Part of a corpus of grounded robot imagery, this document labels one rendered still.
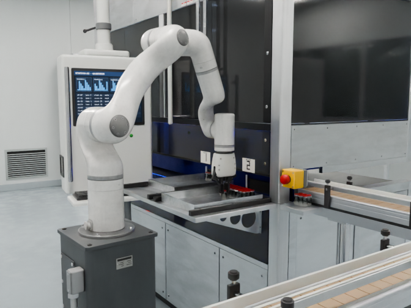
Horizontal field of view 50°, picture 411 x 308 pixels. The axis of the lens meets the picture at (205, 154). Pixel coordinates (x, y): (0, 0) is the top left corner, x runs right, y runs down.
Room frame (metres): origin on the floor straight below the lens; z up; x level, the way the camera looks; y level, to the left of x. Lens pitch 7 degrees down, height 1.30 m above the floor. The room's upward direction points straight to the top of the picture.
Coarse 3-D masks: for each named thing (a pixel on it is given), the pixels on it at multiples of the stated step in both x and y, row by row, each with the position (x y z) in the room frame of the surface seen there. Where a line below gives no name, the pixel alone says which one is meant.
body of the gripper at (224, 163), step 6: (216, 156) 1.78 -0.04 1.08; (222, 156) 1.78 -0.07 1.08; (228, 156) 1.80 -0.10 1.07; (234, 156) 1.82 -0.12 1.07; (216, 162) 1.78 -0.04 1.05; (222, 162) 1.78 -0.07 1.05; (228, 162) 1.80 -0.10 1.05; (234, 162) 1.82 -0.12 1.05; (216, 168) 1.78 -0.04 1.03; (222, 168) 1.78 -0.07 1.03; (228, 168) 1.80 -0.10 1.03; (234, 168) 1.82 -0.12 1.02; (222, 174) 1.78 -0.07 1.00; (228, 174) 1.80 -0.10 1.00; (234, 174) 1.82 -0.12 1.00
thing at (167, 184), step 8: (176, 176) 2.25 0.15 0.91; (184, 176) 2.28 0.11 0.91; (192, 176) 2.31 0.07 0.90; (200, 176) 2.34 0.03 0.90; (152, 184) 2.12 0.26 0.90; (160, 184) 2.06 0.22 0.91; (168, 184) 2.20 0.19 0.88; (176, 184) 2.20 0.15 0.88; (184, 184) 2.20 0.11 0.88; (192, 184) 2.20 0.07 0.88; (200, 184) 2.03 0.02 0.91; (208, 184) 2.05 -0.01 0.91; (216, 184) 2.08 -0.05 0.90; (232, 184) 2.14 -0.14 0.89
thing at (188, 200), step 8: (168, 192) 1.83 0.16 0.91; (176, 192) 1.86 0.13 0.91; (184, 192) 1.88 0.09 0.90; (192, 192) 1.90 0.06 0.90; (200, 192) 1.93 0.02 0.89; (208, 192) 1.95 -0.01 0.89; (216, 192) 1.97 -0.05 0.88; (168, 200) 1.77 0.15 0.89; (176, 200) 1.71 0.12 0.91; (184, 200) 1.82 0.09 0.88; (192, 200) 1.82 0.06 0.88; (200, 200) 1.82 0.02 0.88; (208, 200) 1.82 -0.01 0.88; (216, 200) 1.82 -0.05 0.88; (224, 200) 1.68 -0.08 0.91; (232, 200) 1.71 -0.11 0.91; (240, 200) 1.73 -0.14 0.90; (184, 208) 1.66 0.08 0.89; (192, 208) 1.62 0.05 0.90
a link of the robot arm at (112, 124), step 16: (160, 32) 1.56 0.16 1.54; (176, 32) 1.52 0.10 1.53; (160, 48) 1.52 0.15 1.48; (176, 48) 1.53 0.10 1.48; (144, 64) 1.51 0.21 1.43; (160, 64) 1.54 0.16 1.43; (128, 80) 1.48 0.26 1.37; (144, 80) 1.50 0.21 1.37; (128, 96) 1.45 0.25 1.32; (96, 112) 1.40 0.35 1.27; (112, 112) 1.37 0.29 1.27; (128, 112) 1.42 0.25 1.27; (96, 128) 1.37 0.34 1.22; (112, 128) 1.36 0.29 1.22; (128, 128) 1.40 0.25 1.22
